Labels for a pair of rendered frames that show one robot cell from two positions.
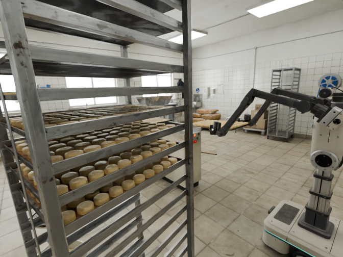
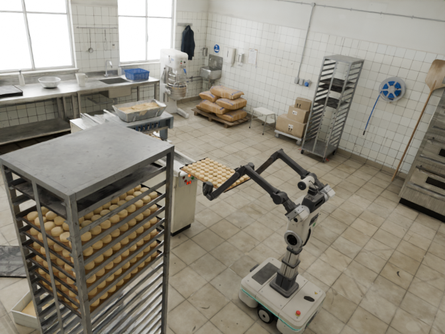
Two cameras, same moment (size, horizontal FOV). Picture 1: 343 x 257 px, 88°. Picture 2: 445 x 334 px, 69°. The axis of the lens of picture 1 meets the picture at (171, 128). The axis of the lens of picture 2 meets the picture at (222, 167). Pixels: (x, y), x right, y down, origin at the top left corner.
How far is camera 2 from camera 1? 1.37 m
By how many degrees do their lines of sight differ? 19
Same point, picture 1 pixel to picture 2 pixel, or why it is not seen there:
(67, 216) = not seen: hidden behind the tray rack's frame
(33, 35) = not seen: outside the picture
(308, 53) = (379, 39)
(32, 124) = (82, 281)
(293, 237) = (260, 295)
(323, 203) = (289, 271)
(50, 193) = (86, 305)
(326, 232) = (287, 293)
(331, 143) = (298, 228)
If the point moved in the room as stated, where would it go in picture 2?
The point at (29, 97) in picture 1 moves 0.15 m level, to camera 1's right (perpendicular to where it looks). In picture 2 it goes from (81, 272) to (116, 272)
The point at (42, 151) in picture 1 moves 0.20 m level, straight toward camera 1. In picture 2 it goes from (85, 290) to (106, 319)
